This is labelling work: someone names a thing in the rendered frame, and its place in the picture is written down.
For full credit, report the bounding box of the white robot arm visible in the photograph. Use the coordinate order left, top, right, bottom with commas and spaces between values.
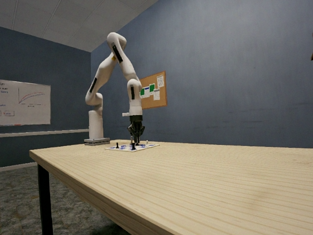
85, 32, 142, 140

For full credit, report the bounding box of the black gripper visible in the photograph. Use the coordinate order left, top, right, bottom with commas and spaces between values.
127, 115, 145, 143

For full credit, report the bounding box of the blue and white chessboard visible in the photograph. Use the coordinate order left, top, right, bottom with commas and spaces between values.
104, 143, 160, 152

